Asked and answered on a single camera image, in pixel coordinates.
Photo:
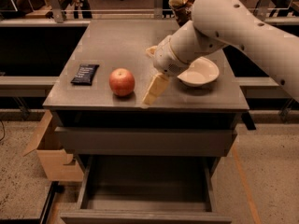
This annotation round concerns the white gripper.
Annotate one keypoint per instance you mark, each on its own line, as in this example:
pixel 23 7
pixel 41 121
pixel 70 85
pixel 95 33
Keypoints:
pixel 164 59

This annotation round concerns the red apple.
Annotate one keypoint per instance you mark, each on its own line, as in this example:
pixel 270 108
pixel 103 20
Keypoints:
pixel 121 82

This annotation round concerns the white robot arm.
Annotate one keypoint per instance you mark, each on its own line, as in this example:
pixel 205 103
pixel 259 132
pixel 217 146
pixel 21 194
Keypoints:
pixel 216 24

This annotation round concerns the grey drawer cabinet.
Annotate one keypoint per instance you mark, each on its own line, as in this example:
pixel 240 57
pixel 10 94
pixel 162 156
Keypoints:
pixel 122 44

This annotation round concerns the closed top drawer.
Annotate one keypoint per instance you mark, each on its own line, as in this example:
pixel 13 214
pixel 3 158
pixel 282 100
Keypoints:
pixel 146 142

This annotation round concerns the open middle drawer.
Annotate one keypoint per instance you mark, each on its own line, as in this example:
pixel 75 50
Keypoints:
pixel 145 190

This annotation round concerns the white bowl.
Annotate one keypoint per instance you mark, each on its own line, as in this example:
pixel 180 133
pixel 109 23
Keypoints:
pixel 200 72

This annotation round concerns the dark blue snack bar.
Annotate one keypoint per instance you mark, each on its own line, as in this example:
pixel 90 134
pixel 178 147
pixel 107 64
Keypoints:
pixel 85 74

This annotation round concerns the brown chip bag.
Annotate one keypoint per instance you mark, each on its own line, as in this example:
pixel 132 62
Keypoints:
pixel 182 10

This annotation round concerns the metal railing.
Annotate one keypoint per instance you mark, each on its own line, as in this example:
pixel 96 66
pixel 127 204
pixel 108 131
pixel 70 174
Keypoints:
pixel 277 12

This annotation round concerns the cardboard box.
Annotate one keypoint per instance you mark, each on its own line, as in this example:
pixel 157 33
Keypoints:
pixel 56 163

